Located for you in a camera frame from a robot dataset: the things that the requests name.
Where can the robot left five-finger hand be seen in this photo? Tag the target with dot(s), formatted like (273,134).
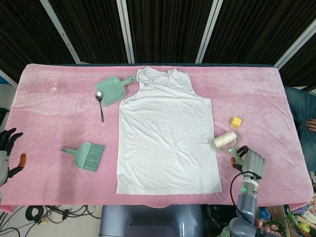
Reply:
(3,158)

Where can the robot right five-finger hand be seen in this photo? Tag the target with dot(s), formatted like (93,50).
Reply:
(254,163)

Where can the green lint roller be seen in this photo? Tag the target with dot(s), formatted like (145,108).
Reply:
(224,139)

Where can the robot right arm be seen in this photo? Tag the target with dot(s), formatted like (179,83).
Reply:
(247,205)

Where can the black device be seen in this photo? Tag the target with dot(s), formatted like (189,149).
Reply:
(3,116)

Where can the yellow cube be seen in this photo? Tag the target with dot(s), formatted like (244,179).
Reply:
(236,122)

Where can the black bin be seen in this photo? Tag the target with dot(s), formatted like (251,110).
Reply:
(219,214)

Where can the pink artificial flowers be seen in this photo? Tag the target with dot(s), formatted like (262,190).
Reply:
(267,225)

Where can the pink plush towel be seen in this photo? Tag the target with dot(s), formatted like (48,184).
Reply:
(259,98)

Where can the person's hand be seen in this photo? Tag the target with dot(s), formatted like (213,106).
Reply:
(311,124)

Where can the person's leg in jeans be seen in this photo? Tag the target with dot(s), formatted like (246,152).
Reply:
(300,103)

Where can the green checked cloth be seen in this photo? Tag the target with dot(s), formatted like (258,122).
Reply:
(224,232)

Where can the yellow-green ball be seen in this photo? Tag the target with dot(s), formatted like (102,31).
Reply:
(303,227)

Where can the green hand brush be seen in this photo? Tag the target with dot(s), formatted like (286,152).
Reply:
(87,156)

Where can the white sleeveless shirt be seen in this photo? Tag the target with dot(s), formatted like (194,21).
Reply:
(165,138)

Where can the metal spoon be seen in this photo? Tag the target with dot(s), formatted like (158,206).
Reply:
(99,95)

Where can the blue-grey robot torso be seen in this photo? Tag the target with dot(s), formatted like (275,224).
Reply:
(148,219)

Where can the green plastic dustpan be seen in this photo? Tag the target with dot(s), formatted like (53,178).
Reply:
(109,91)

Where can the white partition post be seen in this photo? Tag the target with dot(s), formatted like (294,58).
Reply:
(208,34)
(8,79)
(61,34)
(293,47)
(126,32)

